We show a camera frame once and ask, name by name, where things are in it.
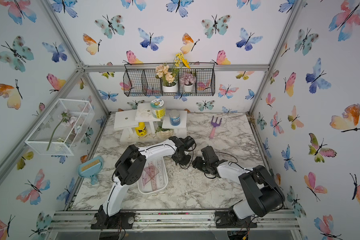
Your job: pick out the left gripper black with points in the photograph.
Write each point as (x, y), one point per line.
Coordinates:
(186, 163)

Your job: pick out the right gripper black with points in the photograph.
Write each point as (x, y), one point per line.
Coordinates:
(196, 162)

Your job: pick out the purple triangle ruler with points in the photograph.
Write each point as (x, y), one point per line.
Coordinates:
(144, 182)

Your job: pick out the pink straight ruler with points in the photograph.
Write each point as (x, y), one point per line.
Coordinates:
(152, 173)

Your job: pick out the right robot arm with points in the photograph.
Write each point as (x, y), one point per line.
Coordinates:
(262, 195)

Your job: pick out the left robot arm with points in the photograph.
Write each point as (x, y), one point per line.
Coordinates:
(129, 169)

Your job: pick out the white storage box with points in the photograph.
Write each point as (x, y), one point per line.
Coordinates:
(147, 190)

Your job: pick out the small plant in cream pot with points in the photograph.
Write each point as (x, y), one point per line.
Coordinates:
(163, 133)

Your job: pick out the purple garden fork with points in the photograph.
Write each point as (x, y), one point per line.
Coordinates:
(215, 122)

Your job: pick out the blue can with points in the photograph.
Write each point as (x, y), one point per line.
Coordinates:
(175, 117)

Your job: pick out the yellow bottle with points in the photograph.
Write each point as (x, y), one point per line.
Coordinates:
(141, 130)

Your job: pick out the white stepped display stand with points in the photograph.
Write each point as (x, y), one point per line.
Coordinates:
(126, 121)

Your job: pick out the green lid jar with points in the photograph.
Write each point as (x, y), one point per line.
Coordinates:
(158, 108)

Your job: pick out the purple flowers white pot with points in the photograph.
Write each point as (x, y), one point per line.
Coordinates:
(187, 81)

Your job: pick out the beige flowers white pot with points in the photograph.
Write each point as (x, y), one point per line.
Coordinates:
(168, 77)

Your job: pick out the blue brush dustpan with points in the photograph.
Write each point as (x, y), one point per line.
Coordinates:
(90, 169)

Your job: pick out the yellow artificial flowers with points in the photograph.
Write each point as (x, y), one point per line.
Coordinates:
(180, 60)

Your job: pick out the pink artificial flower stem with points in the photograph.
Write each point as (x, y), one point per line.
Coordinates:
(64, 133)

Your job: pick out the black wire wall basket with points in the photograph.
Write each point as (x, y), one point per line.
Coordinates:
(140, 80)

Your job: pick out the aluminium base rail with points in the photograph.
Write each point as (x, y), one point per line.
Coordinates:
(170, 220)

